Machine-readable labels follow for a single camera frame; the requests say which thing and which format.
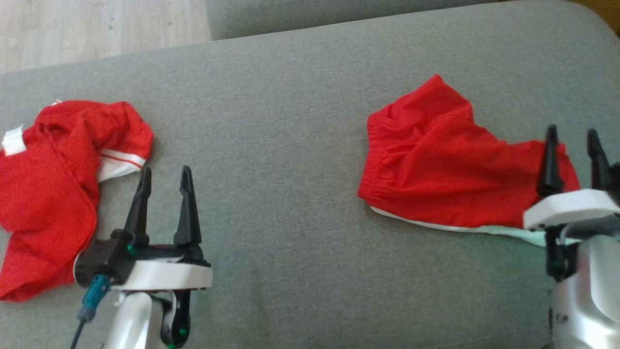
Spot black cable with blue connector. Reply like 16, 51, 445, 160
70, 274, 113, 349

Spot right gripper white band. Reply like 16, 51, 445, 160
523, 125, 620, 230

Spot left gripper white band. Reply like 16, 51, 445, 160
111, 165, 214, 291

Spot red basketball jersey white sleeves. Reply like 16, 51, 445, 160
0, 99, 155, 302

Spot red shorts white lining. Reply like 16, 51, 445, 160
357, 74, 582, 248

